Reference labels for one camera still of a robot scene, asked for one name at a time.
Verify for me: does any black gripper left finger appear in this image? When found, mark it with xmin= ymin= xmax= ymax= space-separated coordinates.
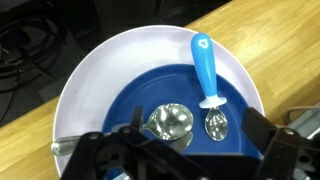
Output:
xmin=59 ymin=105 xmax=208 ymax=180

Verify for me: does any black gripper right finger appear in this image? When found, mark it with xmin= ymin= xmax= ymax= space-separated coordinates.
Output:
xmin=241 ymin=107 xmax=320 ymax=180

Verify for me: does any small blue handled spoon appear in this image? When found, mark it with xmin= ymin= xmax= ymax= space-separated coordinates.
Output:
xmin=190 ymin=32 xmax=229 ymax=142

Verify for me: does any large metal spoon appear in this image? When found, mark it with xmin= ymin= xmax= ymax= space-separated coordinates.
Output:
xmin=50 ymin=102 xmax=195 ymax=158

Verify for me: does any white and blue plate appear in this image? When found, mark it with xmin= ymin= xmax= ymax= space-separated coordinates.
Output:
xmin=52 ymin=24 xmax=266 ymax=178

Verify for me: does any dark blue plate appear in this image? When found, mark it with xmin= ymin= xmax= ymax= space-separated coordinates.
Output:
xmin=101 ymin=63 xmax=264 ymax=180

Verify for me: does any black cable bundle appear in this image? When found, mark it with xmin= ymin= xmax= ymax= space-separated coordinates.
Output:
xmin=0 ymin=13 xmax=68 ymax=88

